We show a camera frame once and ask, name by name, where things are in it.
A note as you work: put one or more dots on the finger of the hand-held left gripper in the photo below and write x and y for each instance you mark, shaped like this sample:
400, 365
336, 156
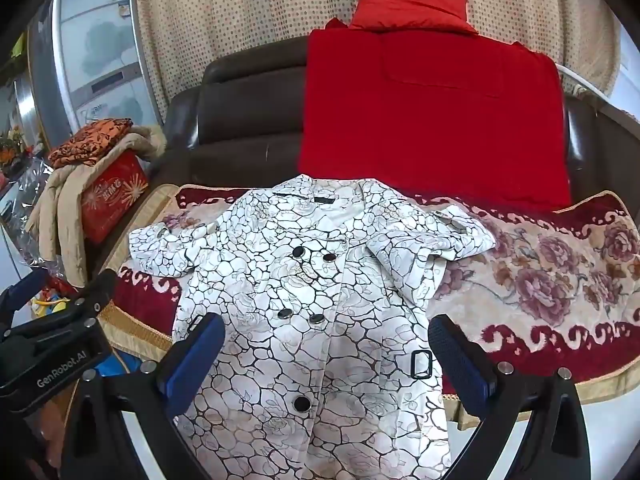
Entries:
22, 287
97, 287

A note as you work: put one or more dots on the red blanket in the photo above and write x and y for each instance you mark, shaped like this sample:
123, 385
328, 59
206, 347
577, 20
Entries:
425, 125

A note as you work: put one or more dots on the red printed box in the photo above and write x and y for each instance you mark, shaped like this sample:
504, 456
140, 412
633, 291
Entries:
107, 200

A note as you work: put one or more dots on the artificial flowers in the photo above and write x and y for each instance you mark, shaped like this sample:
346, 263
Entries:
10, 147

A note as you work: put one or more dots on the person's left hand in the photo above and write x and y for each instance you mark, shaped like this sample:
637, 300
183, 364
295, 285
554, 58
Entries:
47, 430

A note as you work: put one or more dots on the yellow plastic toy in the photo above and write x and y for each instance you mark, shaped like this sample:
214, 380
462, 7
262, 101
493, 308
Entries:
50, 306

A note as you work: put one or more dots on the white black-patterned coat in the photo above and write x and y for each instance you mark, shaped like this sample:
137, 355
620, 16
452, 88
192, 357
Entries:
310, 360

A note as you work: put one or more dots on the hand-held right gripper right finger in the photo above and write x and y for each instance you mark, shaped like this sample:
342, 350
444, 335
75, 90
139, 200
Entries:
460, 365

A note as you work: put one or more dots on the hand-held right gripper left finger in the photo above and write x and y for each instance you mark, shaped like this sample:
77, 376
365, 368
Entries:
196, 357

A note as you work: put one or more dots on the silver refrigerator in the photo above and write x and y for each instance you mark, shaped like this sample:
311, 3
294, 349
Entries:
100, 50

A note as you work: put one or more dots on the beige dotted curtain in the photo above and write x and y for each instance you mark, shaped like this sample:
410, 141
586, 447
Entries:
250, 5

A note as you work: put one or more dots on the orange black patterned cloth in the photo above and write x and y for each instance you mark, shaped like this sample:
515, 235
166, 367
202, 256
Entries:
90, 142

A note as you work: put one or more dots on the beige padded jacket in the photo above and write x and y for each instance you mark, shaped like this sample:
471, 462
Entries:
65, 225

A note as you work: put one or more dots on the dark brown leather sofa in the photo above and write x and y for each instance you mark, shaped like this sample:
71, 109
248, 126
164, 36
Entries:
240, 125

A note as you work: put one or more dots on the red pillow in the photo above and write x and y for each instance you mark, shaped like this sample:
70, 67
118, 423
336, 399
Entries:
410, 2

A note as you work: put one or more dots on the clear plastic bag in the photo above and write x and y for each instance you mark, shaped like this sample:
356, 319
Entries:
25, 195

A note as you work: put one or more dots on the floral plush blanket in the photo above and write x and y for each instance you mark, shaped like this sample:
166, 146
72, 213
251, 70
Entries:
540, 280

